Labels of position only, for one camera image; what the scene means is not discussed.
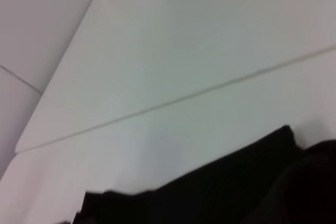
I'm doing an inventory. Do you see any black t-shirt with white print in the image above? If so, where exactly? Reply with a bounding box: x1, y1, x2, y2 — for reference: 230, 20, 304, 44
62, 125, 336, 224

